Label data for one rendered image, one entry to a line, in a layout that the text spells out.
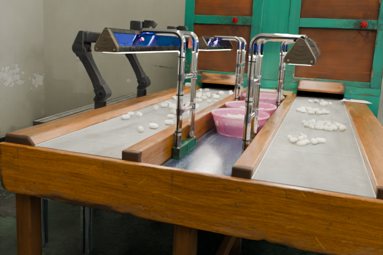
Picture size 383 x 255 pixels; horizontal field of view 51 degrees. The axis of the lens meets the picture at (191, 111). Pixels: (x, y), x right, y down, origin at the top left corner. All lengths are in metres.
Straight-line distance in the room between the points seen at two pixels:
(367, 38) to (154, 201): 2.03
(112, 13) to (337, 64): 2.28
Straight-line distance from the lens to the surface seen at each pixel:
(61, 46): 4.43
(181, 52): 1.36
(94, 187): 1.23
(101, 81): 2.15
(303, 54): 1.06
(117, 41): 1.23
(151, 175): 1.13
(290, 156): 1.32
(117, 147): 1.30
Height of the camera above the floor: 1.09
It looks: 10 degrees down
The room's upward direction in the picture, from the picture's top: 3 degrees clockwise
